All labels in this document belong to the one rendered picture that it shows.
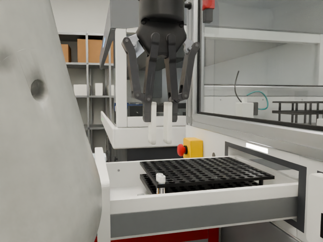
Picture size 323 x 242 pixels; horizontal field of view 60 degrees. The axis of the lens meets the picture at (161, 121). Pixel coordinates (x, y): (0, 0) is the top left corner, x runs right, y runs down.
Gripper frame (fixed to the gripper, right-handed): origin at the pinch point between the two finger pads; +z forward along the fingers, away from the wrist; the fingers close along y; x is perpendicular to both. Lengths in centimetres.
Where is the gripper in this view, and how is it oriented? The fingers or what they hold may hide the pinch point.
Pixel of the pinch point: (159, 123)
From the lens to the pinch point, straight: 47.4
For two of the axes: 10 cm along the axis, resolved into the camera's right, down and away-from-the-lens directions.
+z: -0.1, 10.0, 0.7
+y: -9.7, 0.0, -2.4
